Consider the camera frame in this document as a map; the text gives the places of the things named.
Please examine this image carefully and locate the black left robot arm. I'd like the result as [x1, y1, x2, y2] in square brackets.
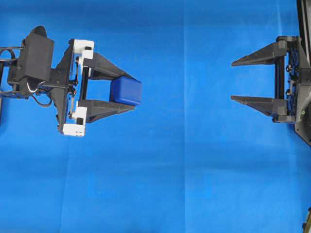
[0, 33, 142, 136]

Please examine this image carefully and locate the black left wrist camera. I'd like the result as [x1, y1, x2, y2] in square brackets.
[16, 26, 54, 98]

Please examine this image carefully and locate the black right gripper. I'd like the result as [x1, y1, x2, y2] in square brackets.
[230, 36, 311, 123]

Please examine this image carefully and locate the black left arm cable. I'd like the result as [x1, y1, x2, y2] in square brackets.
[26, 81, 53, 107]

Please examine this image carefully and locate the blue table cloth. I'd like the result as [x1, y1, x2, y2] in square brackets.
[0, 0, 311, 233]

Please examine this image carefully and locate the blue block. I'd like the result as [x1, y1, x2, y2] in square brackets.
[109, 76, 142, 106]

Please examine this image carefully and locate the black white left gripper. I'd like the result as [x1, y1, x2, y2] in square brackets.
[54, 39, 136, 137]

